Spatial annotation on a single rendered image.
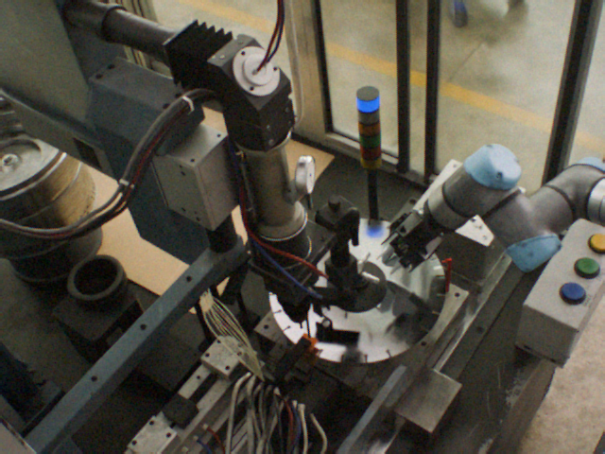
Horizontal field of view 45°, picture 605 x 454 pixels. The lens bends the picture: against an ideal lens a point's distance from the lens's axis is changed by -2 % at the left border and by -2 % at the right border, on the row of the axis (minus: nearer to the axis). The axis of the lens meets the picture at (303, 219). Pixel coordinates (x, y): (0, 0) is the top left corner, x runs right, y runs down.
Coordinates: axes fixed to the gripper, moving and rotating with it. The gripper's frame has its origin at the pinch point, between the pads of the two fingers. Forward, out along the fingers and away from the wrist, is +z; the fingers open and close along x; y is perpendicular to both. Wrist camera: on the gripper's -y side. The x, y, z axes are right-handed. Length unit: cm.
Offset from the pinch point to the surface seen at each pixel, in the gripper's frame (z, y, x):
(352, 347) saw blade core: 4.9, 16.9, 6.1
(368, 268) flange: 4.2, 1.8, -1.5
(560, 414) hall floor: 60, -59, 74
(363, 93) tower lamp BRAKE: -9.7, -16.7, -25.8
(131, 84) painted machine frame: -31, 38, -41
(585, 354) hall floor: 56, -82, 70
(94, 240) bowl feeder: 55, 13, -50
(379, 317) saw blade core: 3.0, 9.2, 6.0
